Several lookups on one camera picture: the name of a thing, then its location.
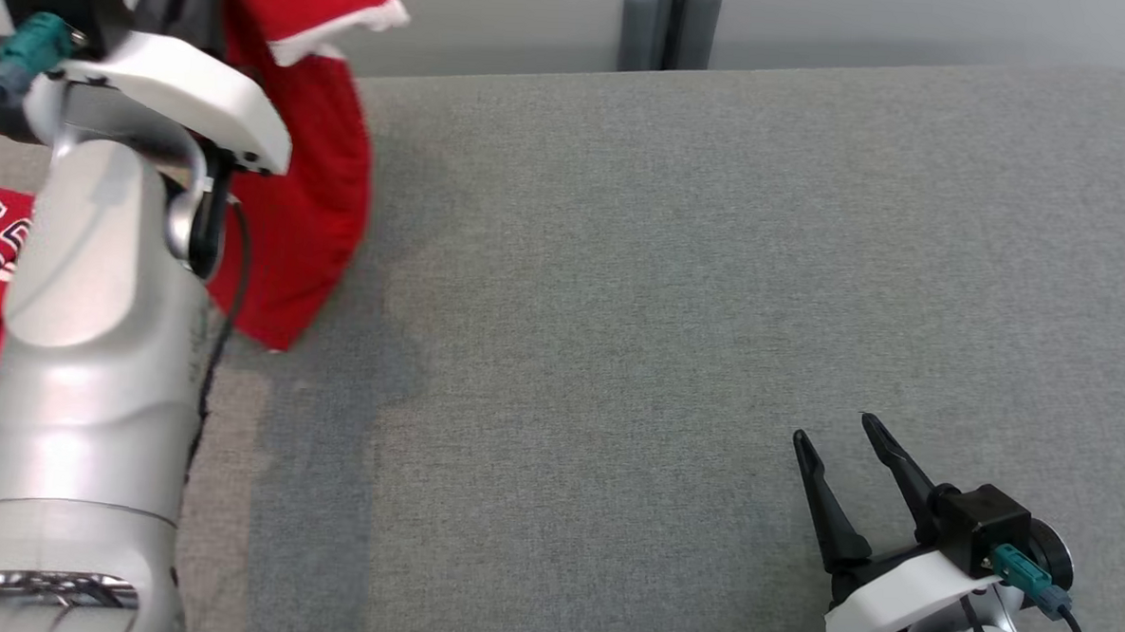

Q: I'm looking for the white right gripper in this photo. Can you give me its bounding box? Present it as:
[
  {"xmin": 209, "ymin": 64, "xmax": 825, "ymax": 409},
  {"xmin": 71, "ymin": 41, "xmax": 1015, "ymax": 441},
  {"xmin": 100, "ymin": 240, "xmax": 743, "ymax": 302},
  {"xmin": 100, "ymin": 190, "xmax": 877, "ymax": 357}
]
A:
[{"xmin": 784, "ymin": 409, "xmax": 1010, "ymax": 632}]

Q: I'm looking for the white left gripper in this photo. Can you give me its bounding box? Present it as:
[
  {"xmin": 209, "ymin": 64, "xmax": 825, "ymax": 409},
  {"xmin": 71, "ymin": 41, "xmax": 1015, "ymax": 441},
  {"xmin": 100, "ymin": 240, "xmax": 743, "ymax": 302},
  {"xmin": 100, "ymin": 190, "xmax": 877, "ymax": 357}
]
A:
[{"xmin": 23, "ymin": 0, "xmax": 299, "ymax": 177}]

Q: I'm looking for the red shorts white trim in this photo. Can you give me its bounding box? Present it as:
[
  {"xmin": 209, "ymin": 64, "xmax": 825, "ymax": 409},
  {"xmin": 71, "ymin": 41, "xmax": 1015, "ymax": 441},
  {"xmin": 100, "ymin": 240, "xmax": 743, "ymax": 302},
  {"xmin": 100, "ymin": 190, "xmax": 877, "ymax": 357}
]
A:
[{"xmin": 202, "ymin": 0, "xmax": 411, "ymax": 357}]

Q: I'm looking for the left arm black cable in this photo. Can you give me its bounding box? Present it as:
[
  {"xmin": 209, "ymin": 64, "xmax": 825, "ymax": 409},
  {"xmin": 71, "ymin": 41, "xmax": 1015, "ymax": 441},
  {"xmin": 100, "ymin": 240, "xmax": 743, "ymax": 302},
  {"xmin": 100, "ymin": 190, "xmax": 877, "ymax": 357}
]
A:
[{"xmin": 180, "ymin": 195, "xmax": 255, "ymax": 493}]

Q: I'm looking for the grey partition post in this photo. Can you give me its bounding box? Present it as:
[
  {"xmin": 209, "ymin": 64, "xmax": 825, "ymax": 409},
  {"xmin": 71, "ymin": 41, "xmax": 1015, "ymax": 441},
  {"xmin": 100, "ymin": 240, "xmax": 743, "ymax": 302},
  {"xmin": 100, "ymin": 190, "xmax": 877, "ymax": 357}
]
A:
[{"xmin": 618, "ymin": 0, "xmax": 727, "ymax": 76}]

